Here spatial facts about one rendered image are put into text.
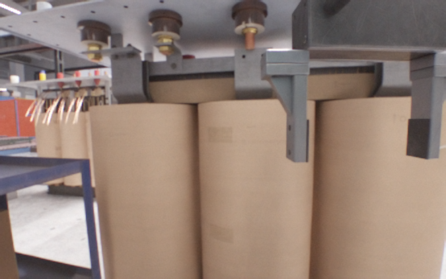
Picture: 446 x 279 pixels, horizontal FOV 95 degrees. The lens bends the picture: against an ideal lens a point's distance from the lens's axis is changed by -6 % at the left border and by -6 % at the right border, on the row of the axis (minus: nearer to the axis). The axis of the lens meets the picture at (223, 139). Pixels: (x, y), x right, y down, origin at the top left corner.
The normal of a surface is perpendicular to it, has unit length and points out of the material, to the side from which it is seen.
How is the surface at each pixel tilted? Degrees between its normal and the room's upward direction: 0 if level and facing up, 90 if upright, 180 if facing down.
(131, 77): 90
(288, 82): 90
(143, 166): 90
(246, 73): 90
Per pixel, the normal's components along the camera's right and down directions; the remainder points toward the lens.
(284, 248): 0.08, 0.09
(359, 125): -0.65, 0.07
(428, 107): -1.00, 0.01
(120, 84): -0.17, 0.09
